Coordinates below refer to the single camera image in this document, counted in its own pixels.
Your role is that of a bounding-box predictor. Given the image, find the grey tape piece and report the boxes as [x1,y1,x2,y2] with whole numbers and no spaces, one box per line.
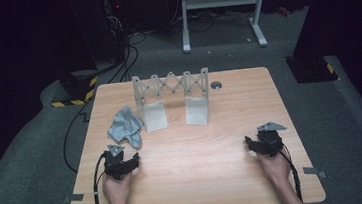
[62,192,85,204]
[302,164,328,181]

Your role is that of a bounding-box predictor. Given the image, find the black hazard-striped stand base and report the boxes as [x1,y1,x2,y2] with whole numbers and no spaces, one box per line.
[48,68,102,108]
[284,51,342,86]

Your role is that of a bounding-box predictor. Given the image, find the grey quilted cloth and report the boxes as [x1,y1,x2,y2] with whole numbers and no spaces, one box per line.
[104,104,147,153]

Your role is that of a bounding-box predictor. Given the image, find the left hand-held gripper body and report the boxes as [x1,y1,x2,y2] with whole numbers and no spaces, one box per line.
[101,142,137,183]

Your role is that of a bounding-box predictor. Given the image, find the right hand-held gripper cable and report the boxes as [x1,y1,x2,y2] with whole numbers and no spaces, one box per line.
[272,137,304,204]

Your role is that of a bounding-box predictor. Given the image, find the expandable metal bookend rack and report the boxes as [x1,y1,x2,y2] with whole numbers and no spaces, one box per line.
[130,66,214,134]

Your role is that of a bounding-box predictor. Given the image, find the person's left hand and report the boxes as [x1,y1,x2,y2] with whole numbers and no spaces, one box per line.
[101,171,138,204]

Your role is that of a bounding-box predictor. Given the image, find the small red object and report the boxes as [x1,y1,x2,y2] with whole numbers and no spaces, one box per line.
[276,5,291,18]

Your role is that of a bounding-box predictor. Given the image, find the black floor cable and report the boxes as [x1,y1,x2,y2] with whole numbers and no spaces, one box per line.
[57,96,100,175]

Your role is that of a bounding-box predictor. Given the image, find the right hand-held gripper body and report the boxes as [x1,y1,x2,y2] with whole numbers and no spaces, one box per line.
[252,120,291,159]

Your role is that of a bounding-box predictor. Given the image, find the black cable bundle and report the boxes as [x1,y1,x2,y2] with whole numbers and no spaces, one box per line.
[170,6,256,37]

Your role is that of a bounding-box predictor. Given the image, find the person's right hand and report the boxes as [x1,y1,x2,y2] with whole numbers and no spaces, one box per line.
[256,148,293,189]

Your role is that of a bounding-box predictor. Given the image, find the grey table cable grommet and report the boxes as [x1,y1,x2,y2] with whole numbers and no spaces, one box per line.
[209,80,223,91]

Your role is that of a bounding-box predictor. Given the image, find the dark equipment rack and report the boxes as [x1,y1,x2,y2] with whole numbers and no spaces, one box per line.
[100,0,133,65]

